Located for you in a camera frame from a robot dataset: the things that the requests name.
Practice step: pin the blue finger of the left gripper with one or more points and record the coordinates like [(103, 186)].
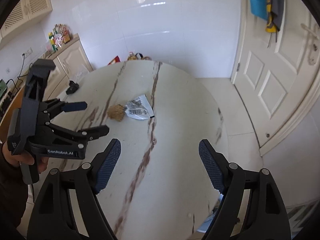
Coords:
[(94, 133), (74, 106)]

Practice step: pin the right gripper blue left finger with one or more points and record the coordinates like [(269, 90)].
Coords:
[(104, 164)]

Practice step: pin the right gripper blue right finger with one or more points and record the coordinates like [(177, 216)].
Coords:
[(215, 164)]

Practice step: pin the cream kitchen counter cabinets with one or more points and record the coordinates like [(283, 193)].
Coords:
[(71, 64)]

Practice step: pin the light blue trash bin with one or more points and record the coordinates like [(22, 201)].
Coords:
[(205, 225)]

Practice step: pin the person's left hand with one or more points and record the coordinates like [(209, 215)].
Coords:
[(24, 158)]

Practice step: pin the black small object on table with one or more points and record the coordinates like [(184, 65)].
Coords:
[(73, 87)]

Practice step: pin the brown wooden chair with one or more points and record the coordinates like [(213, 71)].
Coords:
[(5, 122)]

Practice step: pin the round white marble table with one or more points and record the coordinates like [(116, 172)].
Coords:
[(159, 188)]

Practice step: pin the clear barcode plastic wrapper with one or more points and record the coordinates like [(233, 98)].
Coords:
[(139, 108)]

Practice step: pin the red bag on floor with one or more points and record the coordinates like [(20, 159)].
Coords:
[(114, 60)]

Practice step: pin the bottles on counter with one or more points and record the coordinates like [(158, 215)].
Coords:
[(59, 36)]

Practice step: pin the white panel door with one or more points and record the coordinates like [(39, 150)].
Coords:
[(277, 75)]

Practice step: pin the dark grey hanging cloth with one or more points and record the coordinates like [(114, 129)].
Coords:
[(275, 10)]

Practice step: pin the cream upper wall cabinets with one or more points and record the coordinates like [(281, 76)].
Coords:
[(26, 14)]

